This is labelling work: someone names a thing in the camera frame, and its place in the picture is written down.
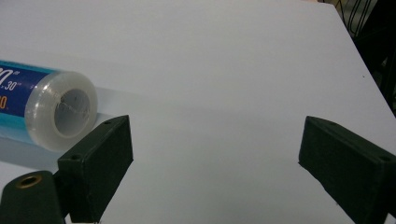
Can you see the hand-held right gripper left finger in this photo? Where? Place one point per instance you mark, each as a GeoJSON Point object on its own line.
{"type": "Point", "coordinates": [93, 168]}

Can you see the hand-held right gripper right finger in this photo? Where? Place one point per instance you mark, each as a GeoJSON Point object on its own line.
{"type": "Point", "coordinates": [348, 161]}

